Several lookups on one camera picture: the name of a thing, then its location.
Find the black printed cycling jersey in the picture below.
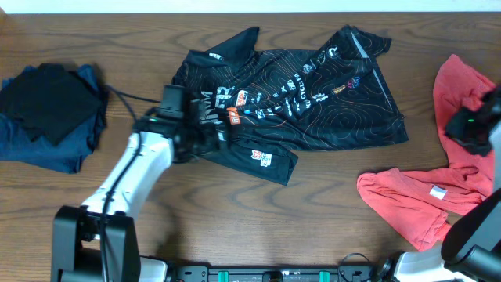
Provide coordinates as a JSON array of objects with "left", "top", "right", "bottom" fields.
[{"left": 172, "top": 26, "right": 408, "bottom": 185}]

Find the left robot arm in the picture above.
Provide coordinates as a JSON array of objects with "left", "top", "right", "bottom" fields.
[{"left": 50, "top": 85, "right": 224, "bottom": 282}]

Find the red t-shirt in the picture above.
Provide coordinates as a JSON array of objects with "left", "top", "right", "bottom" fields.
[{"left": 356, "top": 54, "right": 495, "bottom": 251}]

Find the folded black garment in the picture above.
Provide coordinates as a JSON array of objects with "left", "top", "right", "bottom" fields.
[{"left": 1, "top": 63, "right": 102, "bottom": 146}]

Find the folded blue garment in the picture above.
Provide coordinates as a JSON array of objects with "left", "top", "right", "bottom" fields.
[{"left": 1, "top": 64, "right": 108, "bottom": 174}]

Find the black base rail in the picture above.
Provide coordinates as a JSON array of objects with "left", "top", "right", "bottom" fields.
[{"left": 166, "top": 265, "right": 390, "bottom": 282}]

